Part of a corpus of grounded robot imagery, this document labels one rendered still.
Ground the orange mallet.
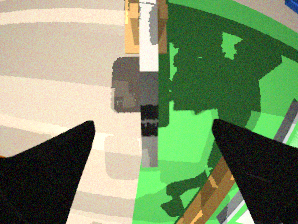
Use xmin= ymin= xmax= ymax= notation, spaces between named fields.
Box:
xmin=177 ymin=156 xmax=235 ymax=224

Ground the green putting mat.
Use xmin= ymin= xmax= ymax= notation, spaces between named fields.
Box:
xmin=132 ymin=0 xmax=298 ymax=224

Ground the red golf putter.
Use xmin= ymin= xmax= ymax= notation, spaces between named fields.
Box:
xmin=138 ymin=0 xmax=158 ymax=168

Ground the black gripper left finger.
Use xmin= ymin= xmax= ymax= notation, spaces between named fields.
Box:
xmin=0 ymin=120 xmax=96 ymax=224

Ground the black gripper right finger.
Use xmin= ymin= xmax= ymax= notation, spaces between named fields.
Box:
xmin=212 ymin=119 xmax=298 ymax=224

